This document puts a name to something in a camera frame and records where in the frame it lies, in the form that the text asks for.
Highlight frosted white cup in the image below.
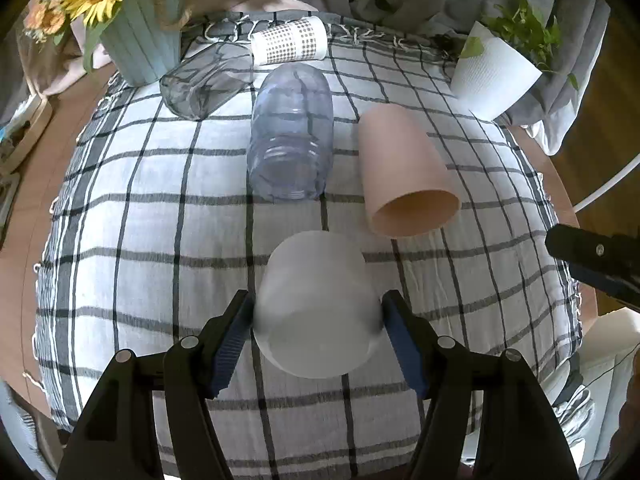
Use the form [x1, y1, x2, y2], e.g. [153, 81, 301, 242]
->
[253, 231, 383, 379]

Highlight pink plastic cup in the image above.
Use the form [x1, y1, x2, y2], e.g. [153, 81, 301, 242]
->
[357, 104, 460, 238]

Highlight white dotted paper cup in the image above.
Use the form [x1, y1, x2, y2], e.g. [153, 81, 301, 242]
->
[250, 16, 329, 66]

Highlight white plant pot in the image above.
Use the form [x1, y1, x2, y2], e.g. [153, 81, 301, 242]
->
[450, 22, 542, 122]

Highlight green potted plant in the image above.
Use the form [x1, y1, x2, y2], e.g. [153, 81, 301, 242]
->
[478, 0, 562, 76]

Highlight grey blanket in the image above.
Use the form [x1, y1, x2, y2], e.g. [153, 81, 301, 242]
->
[302, 0, 611, 155]

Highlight black white checkered tablecloth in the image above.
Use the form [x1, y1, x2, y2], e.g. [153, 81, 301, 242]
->
[35, 13, 582, 479]

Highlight blue tinted glass jar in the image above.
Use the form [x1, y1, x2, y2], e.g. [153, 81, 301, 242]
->
[247, 63, 334, 202]

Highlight clear drinking glass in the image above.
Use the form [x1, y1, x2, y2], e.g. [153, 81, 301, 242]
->
[160, 42, 255, 120]

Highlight light blue ribbed vase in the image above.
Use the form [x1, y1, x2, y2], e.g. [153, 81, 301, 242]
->
[100, 0, 186, 87]

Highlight white chair frame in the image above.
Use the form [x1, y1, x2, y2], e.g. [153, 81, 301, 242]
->
[573, 154, 640, 214]

